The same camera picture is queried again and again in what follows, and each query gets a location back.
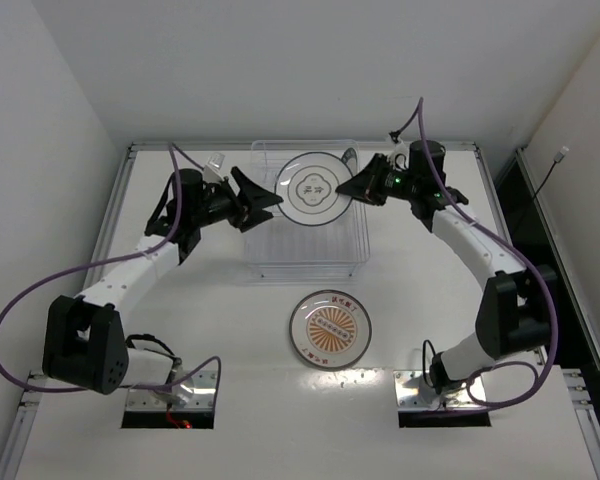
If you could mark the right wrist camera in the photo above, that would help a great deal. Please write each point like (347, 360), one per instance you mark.
(398, 158)

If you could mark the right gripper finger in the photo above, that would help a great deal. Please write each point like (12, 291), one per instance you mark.
(370, 199)
(368, 183)

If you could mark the blue rimmed white plate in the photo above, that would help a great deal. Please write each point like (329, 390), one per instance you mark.
(350, 157)

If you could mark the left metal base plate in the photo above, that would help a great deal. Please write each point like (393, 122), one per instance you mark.
(193, 395)

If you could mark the orange sunburst plate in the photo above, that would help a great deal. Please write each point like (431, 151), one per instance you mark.
(330, 330)

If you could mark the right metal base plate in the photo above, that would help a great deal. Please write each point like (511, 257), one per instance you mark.
(413, 395)

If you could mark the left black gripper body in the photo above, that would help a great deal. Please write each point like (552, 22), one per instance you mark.
(240, 201)

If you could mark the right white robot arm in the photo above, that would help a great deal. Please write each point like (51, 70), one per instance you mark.
(517, 311)

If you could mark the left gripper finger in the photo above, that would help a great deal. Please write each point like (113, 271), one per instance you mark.
(253, 219)
(252, 196)

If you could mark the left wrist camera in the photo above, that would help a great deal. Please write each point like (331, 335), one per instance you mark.
(212, 170)

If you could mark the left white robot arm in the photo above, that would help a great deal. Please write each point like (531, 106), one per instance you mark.
(85, 343)

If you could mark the green rimmed white plate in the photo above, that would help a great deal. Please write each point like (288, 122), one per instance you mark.
(308, 186)

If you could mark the metal base plate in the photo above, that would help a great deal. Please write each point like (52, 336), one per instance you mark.
(193, 395)
(413, 395)

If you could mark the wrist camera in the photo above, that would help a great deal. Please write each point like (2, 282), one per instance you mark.
(212, 170)
(398, 158)

